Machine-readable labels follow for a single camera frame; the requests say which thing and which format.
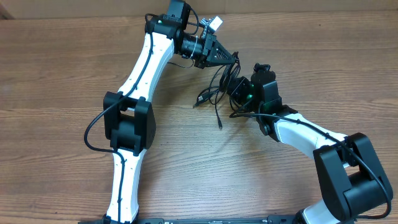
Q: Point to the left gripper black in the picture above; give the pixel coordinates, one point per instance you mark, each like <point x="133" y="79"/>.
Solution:
<point x="209" y="40"/>

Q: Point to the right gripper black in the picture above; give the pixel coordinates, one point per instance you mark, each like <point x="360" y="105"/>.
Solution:
<point x="239" y="84"/>

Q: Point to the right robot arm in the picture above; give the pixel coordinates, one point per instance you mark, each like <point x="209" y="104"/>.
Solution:
<point x="352" y="180"/>

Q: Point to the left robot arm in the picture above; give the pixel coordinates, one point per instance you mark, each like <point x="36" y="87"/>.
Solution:
<point x="129" y="119"/>

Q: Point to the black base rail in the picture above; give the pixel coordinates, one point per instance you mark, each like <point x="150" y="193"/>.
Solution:
<point x="271" y="219"/>

